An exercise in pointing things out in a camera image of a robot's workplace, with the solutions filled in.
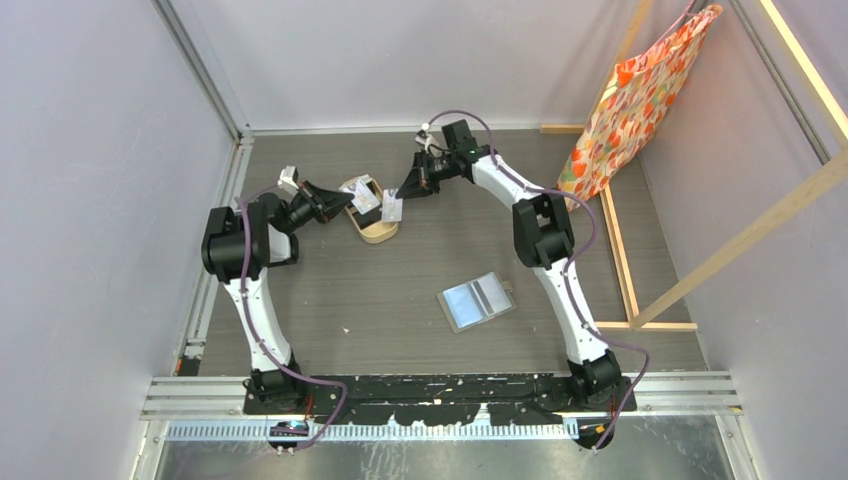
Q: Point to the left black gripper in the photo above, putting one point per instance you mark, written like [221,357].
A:
[325,203]

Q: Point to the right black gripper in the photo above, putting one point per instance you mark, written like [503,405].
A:
[418,182]

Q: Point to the beige card holder wallet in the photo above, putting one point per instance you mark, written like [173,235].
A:
[476,301]

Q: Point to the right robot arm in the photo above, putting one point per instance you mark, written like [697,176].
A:
[543,240]

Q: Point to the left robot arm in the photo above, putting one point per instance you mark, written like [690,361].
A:
[239,247]

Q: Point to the gold oval tray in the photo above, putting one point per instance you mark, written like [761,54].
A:
[370,227]

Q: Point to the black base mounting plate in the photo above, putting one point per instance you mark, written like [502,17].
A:
[442,400]

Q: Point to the orange floral fabric bag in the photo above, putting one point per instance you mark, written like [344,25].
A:
[633,104]

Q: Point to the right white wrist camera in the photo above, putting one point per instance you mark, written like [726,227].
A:
[425,139]

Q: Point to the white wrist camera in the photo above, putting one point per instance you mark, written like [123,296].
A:
[425,139]
[288,180]

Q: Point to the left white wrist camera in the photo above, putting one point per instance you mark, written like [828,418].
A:
[288,180]

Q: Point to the aluminium rail frame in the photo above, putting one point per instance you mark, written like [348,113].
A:
[211,409]

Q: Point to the wooden frame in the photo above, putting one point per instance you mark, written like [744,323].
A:
[748,173]

